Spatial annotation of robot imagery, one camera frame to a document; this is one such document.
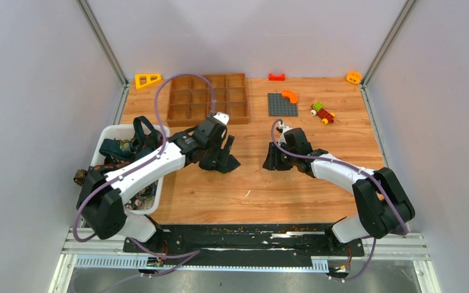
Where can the orange curved block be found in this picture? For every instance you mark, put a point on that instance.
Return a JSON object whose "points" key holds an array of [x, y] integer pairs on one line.
{"points": [[290, 95]]}

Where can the wooden compartment tray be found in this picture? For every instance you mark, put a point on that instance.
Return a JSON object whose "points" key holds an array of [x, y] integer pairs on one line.
{"points": [[191, 99]]}

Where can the grey studded baseplate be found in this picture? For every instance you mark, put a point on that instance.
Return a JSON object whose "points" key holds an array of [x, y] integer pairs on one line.
{"points": [[278, 106]]}

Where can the orange round block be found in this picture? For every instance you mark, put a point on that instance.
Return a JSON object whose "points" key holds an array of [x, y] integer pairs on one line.
{"points": [[354, 77]]}

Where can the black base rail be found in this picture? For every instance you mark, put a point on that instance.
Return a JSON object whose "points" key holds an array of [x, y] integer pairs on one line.
{"points": [[251, 245]]}

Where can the red plastic block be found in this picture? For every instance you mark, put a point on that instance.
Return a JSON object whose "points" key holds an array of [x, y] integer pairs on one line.
{"points": [[277, 77]]}

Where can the yellow triangular block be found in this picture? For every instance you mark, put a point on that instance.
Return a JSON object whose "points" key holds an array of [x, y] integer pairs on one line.
{"points": [[143, 81]]}

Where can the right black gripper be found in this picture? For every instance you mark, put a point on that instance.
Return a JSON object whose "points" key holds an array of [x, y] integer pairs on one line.
{"points": [[272, 162]]}

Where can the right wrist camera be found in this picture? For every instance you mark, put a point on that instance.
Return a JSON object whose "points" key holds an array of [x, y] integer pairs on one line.
{"points": [[283, 129]]}

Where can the white plastic basket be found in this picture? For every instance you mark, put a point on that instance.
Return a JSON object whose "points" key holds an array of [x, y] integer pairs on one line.
{"points": [[146, 200]]}

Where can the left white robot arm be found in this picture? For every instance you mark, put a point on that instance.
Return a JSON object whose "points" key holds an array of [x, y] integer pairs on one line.
{"points": [[103, 195]]}

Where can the pile of patterned ties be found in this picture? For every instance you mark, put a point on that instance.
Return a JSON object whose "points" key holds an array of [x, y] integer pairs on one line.
{"points": [[119, 153]]}

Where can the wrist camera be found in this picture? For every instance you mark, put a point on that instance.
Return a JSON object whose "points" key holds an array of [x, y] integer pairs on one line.
{"points": [[283, 129], [222, 117]]}

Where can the toy brick car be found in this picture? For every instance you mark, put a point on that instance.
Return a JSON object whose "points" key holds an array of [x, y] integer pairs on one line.
{"points": [[318, 110]]}

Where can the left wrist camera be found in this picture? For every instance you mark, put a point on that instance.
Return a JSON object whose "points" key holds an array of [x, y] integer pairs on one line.
{"points": [[222, 117]]}

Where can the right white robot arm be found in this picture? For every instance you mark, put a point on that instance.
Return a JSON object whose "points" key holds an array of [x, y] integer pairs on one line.
{"points": [[383, 206]]}

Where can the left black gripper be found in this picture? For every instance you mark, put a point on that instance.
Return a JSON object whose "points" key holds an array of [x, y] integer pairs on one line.
{"points": [[220, 155]]}

